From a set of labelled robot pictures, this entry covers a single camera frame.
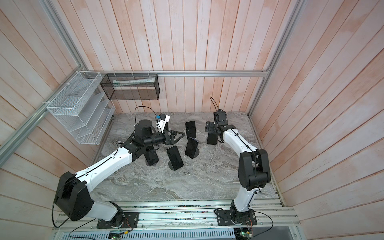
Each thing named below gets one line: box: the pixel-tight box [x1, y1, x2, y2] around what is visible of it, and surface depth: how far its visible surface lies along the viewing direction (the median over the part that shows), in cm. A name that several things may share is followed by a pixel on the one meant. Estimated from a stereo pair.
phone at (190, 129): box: [185, 120, 197, 140], surface depth 100 cm
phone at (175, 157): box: [166, 145, 184, 171], surface depth 88 cm
